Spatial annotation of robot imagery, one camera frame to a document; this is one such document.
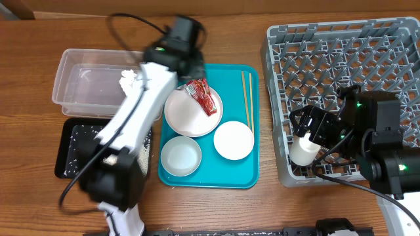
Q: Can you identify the white cup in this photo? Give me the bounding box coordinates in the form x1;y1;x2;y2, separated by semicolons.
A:
289;133;321;166

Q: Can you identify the white tissue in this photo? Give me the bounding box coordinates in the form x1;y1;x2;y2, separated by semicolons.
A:
119;69;137;96

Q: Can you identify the grey bowl of rice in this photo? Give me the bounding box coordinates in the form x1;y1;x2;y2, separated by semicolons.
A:
160;136;201;177

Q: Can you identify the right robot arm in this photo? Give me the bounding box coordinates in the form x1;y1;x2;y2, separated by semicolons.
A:
289;85;419;235

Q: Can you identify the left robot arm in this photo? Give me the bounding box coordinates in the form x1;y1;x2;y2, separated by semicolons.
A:
72;15;207;235

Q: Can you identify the grey dishwasher rack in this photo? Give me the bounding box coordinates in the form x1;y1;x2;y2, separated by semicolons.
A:
261;17;419;187

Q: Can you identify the red snack wrapper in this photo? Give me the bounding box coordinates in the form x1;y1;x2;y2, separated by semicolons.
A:
185;78;217;117

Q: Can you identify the left wooden chopstick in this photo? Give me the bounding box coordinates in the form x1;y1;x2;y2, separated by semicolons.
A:
241;71;251;128

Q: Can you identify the wooden chopstick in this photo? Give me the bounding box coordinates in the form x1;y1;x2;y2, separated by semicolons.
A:
241;71;251;128
249;73;255;135

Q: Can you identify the white round plate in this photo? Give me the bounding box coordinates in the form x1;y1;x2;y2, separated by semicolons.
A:
164;87;223;138

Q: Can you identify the right wooden chopstick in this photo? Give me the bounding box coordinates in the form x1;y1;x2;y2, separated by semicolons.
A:
249;73;255;135

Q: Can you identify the white bowl upside down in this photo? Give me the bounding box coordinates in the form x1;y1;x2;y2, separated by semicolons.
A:
213;121;255;161

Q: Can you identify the teal plastic tray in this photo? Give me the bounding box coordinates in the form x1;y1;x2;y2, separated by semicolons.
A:
158;64;260;189

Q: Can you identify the clear plastic bin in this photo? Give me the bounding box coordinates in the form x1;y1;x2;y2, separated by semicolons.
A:
52;49;138;118

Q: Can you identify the black tray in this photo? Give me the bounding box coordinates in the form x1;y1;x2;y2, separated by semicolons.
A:
54;117;152;179

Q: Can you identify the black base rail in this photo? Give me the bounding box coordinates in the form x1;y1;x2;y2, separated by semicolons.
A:
85;216;375;236

